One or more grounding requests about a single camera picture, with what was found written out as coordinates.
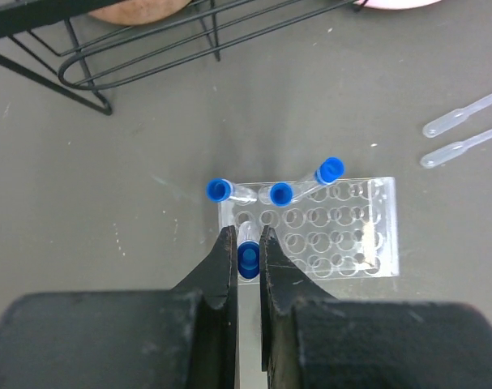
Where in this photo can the blue capped tube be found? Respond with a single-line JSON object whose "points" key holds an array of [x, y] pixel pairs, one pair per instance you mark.
{"points": [[219, 190], [248, 249], [279, 194], [326, 174]]}

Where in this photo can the black wire dish basket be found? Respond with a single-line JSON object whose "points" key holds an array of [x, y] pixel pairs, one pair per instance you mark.
{"points": [[74, 80]]}

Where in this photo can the clear test tube rack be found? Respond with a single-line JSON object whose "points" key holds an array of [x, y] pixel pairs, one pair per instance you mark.
{"points": [[346, 230]]}

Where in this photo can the pink ceramic plate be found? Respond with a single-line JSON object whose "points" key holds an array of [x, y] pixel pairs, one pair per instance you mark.
{"points": [[395, 5]]}

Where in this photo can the clear pipette long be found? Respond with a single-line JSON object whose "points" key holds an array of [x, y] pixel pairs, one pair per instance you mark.
{"points": [[454, 118]]}

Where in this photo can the yellow and brown bowl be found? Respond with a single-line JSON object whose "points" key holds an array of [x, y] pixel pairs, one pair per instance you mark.
{"points": [[138, 12]]}

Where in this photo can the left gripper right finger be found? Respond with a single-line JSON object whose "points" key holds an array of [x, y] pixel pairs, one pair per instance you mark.
{"points": [[311, 339]]}

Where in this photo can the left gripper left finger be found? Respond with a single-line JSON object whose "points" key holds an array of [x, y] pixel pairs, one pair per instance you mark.
{"points": [[183, 337]]}

